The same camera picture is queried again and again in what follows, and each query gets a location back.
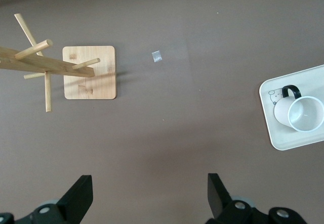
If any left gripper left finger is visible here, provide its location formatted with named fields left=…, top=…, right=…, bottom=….
left=0, top=175, right=94, bottom=224

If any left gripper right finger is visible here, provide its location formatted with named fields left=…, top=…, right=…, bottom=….
left=206, top=173, right=308, bottom=224

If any white smiley cup black handle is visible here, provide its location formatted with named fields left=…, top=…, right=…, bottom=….
left=273, top=84, right=324, bottom=133

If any cream rabbit print tray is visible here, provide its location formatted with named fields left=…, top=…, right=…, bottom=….
left=258, top=64, right=324, bottom=151

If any wooden mug rack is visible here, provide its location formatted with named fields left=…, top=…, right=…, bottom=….
left=0, top=13, right=117, bottom=113

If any small clear tape piece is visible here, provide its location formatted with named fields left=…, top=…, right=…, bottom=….
left=151, top=50, right=163, bottom=63

